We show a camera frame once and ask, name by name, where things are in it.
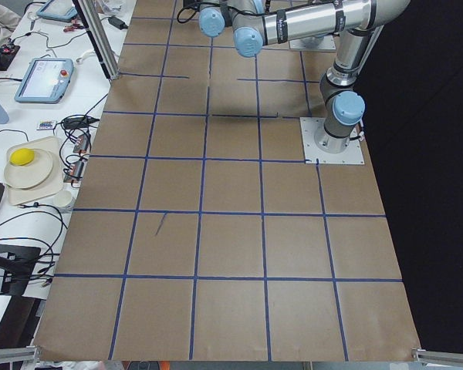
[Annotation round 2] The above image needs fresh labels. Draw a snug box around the upper usb hub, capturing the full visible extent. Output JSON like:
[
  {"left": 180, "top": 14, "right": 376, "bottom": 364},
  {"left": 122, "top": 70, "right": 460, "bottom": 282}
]
[{"left": 73, "top": 132, "right": 91, "bottom": 154}]

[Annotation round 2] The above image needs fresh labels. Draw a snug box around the usb hub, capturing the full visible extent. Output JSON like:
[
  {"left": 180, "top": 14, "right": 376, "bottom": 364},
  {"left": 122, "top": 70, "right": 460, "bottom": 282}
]
[
  {"left": 73, "top": 132, "right": 91, "bottom": 154},
  {"left": 63, "top": 160, "right": 86, "bottom": 184}
]

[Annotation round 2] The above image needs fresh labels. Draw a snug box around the lower usb hub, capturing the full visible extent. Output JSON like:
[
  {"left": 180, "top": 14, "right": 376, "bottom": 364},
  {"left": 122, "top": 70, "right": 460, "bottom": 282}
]
[{"left": 63, "top": 160, "right": 86, "bottom": 184}]

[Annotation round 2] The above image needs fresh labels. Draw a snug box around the white paper cup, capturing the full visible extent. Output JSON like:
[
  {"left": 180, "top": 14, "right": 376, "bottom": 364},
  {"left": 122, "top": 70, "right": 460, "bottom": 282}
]
[{"left": 52, "top": 190, "right": 76, "bottom": 213}]

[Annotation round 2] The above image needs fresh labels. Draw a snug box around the black power adapter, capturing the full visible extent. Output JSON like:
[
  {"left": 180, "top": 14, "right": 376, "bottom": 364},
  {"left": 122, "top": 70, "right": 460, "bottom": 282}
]
[{"left": 107, "top": 15, "right": 128, "bottom": 30}]

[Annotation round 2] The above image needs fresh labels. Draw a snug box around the beige round plate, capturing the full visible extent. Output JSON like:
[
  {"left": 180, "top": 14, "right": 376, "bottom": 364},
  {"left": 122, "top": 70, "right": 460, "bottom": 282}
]
[{"left": 4, "top": 149, "right": 53, "bottom": 189}]

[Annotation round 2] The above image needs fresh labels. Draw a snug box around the near blue teach pendant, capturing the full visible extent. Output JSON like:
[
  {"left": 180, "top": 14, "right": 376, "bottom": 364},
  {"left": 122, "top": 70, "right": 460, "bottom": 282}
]
[{"left": 15, "top": 58, "right": 74, "bottom": 104}]

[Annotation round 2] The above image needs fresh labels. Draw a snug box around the blue teach pendant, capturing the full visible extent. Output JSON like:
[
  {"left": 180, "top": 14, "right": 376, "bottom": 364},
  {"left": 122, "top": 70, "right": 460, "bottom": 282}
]
[
  {"left": 36, "top": 0, "right": 77, "bottom": 22},
  {"left": 15, "top": 58, "right": 74, "bottom": 104}
]

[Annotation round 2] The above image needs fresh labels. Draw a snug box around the yellow lemon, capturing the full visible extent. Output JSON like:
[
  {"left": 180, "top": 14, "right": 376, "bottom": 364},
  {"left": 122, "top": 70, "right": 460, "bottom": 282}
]
[{"left": 9, "top": 148, "right": 35, "bottom": 167}]

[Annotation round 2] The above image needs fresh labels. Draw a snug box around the beige square tray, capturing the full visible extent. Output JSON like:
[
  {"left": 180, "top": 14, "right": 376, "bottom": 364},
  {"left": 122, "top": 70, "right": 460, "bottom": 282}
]
[{"left": 4, "top": 136, "right": 63, "bottom": 206}]

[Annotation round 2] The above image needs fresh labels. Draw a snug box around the far blue teach pendant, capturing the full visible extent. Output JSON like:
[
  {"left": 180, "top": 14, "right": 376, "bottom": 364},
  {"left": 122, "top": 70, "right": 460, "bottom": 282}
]
[{"left": 36, "top": 0, "right": 77, "bottom": 22}]

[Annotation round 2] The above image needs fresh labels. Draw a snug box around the black red electronic device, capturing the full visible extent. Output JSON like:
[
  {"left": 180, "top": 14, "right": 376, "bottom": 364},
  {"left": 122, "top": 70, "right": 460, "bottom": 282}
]
[{"left": 0, "top": 44, "right": 20, "bottom": 71}]

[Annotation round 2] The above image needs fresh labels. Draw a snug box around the black cable bundle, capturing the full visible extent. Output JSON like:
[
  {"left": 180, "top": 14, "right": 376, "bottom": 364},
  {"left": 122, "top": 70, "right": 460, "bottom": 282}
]
[{"left": 0, "top": 203, "right": 70, "bottom": 288}]

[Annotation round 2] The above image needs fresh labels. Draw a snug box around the aluminium frame post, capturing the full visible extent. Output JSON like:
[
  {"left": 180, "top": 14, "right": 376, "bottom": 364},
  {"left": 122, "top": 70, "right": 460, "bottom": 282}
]
[{"left": 73, "top": 0, "right": 120, "bottom": 81}]

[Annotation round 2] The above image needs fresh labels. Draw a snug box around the black camera stand base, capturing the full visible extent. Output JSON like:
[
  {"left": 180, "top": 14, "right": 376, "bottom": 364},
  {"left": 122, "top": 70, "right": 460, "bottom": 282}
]
[{"left": 0, "top": 244, "right": 41, "bottom": 296}]

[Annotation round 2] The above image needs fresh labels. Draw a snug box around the right aluminium rail corner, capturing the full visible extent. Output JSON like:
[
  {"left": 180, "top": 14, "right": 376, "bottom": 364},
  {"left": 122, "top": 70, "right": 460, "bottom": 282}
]
[{"left": 412, "top": 348, "right": 463, "bottom": 368}]

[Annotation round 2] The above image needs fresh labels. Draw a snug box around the aluminium rail corner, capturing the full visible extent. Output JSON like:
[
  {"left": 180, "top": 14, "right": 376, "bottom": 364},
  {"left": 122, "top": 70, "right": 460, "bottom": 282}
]
[
  {"left": 0, "top": 346, "right": 40, "bottom": 364},
  {"left": 412, "top": 348, "right": 463, "bottom": 368}
]

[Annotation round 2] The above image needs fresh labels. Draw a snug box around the left aluminium rail corner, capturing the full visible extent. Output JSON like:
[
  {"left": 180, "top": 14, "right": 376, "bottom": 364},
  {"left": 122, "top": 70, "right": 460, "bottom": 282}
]
[{"left": 0, "top": 346, "right": 40, "bottom": 364}]

